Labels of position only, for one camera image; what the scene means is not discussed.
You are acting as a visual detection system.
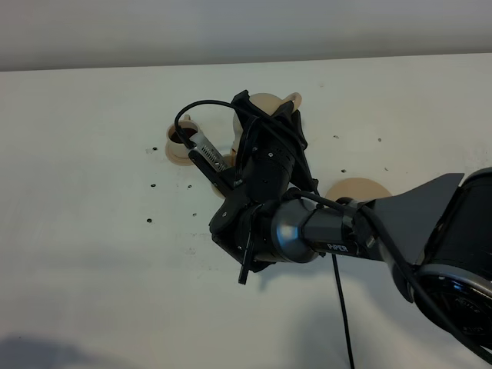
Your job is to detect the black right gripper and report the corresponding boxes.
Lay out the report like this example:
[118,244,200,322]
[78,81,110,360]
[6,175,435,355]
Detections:
[230,90,318,204]

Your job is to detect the beige ceramic teapot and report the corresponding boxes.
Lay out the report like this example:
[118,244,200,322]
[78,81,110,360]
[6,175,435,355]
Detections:
[231,92,302,156]

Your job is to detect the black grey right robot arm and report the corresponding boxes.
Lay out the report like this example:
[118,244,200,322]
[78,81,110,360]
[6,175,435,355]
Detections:
[209,91,491,361]

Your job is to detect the beige teapot saucer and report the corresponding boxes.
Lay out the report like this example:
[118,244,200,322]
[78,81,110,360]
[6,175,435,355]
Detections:
[325,178,391,201]

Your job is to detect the beige near teacup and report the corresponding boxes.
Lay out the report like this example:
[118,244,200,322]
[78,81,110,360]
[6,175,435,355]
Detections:
[222,154,235,166]

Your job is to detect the beige teacup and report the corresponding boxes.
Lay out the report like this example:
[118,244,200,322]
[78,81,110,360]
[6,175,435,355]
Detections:
[166,116,201,152]
[222,154,235,166]

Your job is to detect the beige near cup saucer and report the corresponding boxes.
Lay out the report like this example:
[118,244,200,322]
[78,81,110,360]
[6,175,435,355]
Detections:
[211,185,224,199]

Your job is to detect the beige far left teacup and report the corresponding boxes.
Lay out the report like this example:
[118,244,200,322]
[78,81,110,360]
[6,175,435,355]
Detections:
[166,116,201,152]

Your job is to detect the beige far left saucer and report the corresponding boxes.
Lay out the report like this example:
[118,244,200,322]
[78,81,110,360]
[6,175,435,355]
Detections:
[165,142,194,166]

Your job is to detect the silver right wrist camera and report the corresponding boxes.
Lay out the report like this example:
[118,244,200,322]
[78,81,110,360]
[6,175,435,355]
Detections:
[188,131,234,195]

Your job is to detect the black camera cable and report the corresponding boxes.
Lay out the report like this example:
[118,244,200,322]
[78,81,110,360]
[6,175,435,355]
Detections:
[174,99,492,369]

